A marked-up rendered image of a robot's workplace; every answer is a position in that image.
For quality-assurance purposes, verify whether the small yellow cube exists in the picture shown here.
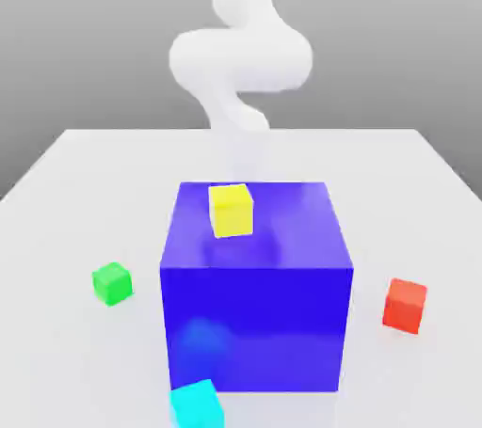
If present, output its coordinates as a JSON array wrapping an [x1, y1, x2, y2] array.
[[207, 182, 254, 239]]

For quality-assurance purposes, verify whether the small green cube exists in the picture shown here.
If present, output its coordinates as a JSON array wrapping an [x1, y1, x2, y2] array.
[[90, 261, 135, 308]]

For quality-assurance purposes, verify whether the small red cube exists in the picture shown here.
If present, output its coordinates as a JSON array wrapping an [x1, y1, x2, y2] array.
[[381, 277, 429, 336]]

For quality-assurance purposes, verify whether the small cyan cube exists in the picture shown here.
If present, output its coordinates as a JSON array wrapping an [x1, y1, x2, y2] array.
[[168, 378, 226, 428]]

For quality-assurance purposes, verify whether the large blue box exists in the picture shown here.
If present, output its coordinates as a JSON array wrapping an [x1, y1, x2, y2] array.
[[158, 181, 355, 394]]

